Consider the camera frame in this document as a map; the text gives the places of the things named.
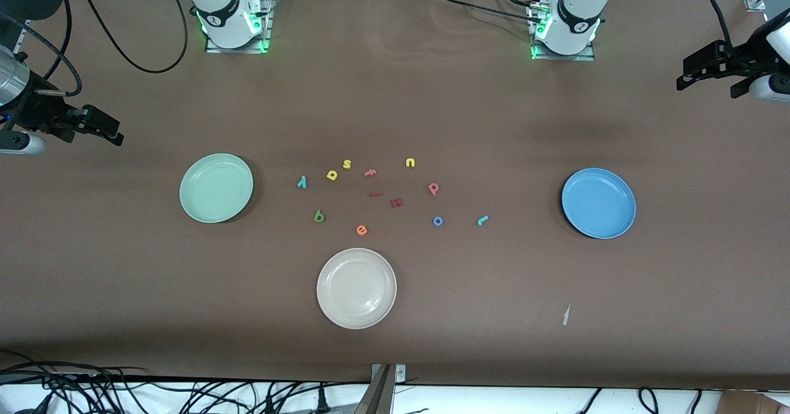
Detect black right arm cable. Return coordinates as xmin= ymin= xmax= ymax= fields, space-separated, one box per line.
xmin=0 ymin=0 xmax=189 ymax=97

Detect brown cardboard box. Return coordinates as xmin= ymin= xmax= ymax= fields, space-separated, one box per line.
xmin=719 ymin=389 xmax=790 ymax=414

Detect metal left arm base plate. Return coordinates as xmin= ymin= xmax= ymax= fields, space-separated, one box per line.
xmin=528 ymin=4 xmax=596 ymax=62

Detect metal table edge bracket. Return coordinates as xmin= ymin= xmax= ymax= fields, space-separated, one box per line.
xmin=370 ymin=363 xmax=407 ymax=414

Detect cream white plate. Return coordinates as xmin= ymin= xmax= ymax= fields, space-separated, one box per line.
xmin=316 ymin=247 xmax=397 ymax=330

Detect light green plate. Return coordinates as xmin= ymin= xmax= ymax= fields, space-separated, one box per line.
xmin=179 ymin=153 xmax=254 ymax=224

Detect brown table cover sheet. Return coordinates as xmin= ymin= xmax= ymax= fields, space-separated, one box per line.
xmin=0 ymin=0 xmax=790 ymax=391

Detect blue plate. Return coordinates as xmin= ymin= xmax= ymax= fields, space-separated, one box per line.
xmin=561 ymin=167 xmax=637 ymax=240

